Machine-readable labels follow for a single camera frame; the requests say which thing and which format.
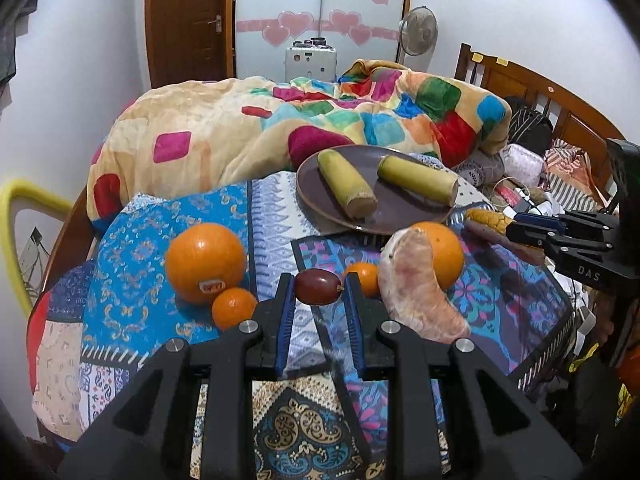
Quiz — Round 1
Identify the brown wooden door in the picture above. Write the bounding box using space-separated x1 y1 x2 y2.
144 0 235 88

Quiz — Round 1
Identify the dark brown round plate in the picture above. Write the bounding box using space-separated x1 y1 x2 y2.
296 145 459 235

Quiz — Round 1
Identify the white standing fan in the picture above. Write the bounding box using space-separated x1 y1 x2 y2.
397 6 438 65

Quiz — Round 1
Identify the right yellow corn cob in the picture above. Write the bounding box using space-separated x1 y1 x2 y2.
378 155 459 207

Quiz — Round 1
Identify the peeled pomelo segment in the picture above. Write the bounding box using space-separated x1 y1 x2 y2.
378 228 471 344

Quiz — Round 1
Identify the small tangerine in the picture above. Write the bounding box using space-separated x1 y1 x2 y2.
210 287 258 330
343 262 380 298

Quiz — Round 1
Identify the left yellow corn cob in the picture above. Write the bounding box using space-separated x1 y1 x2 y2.
318 148 378 220

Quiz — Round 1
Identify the wooden bed headboard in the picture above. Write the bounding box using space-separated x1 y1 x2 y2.
454 44 624 198

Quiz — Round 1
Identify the blue patterned patchwork quilt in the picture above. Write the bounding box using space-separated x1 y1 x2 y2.
27 154 576 480

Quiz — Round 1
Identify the white metal case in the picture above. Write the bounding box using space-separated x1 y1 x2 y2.
284 37 337 82

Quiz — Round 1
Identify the colourful patchwork fleece blanket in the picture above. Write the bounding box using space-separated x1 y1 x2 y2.
86 60 512 232

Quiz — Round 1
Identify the yellow corn cob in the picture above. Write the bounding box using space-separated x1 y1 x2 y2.
318 148 378 220
378 155 459 207

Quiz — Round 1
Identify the yellow foam tube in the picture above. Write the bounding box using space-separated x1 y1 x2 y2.
1 178 72 318

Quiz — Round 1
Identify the large orange with sticker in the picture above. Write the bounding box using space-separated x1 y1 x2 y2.
165 223 247 304

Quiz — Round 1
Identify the dark red grape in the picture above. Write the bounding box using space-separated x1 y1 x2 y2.
294 269 344 307

